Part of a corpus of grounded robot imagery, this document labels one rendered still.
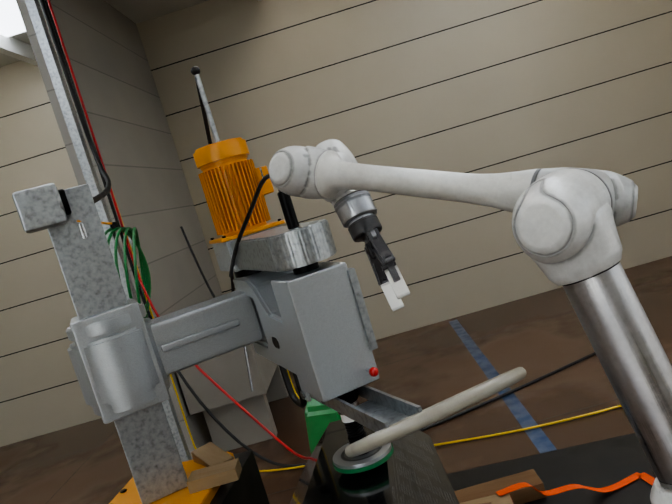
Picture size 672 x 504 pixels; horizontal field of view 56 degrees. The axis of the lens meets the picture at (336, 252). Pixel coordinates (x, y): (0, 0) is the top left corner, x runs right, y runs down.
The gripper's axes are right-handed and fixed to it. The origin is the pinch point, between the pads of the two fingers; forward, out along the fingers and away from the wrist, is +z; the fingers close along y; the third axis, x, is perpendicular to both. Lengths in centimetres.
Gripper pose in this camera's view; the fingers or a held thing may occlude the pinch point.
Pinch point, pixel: (399, 298)
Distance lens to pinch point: 144.7
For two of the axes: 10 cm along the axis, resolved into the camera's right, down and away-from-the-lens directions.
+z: 4.1, 8.7, -2.6
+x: -9.1, 3.9, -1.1
